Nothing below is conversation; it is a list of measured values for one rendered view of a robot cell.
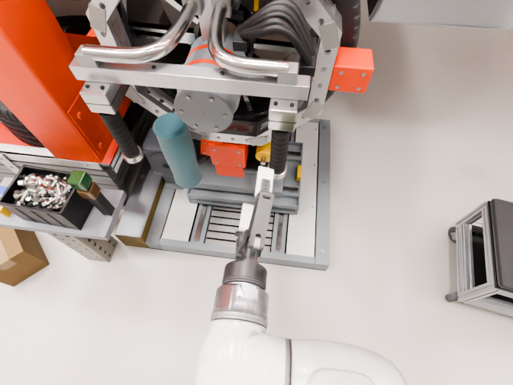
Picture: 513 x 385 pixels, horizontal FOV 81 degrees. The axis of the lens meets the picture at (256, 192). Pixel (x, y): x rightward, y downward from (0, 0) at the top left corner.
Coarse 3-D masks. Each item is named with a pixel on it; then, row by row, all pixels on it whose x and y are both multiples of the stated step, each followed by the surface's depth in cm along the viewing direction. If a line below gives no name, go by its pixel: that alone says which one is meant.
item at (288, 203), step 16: (288, 160) 144; (288, 176) 140; (192, 192) 136; (208, 192) 136; (224, 192) 136; (240, 192) 136; (288, 192) 133; (240, 208) 138; (272, 208) 134; (288, 208) 132
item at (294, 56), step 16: (128, 0) 70; (144, 0) 81; (160, 0) 90; (176, 0) 70; (240, 0) 68; (128, 16) 73; (144, 16) 82; (160, 16) 91; (128, 32) 76; (144, 32) 78; (160, 32) 77; (192, 32) 76; (176, 48) 97; (256, 48) 77; (272, 48) 77; (288, 48) 76; (240, 96) 100; (256, 96) 99; (240, 112) 96; (256, 112) 95
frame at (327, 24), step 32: (96, 0) 61; (320, 0) 56; (96, 32) 67; (320, 32) 60; (320, 64) 67; (128, 96) 83; (160, 96) 87; (320, 96) 75; (192, 128) 92; (256, 128) 93
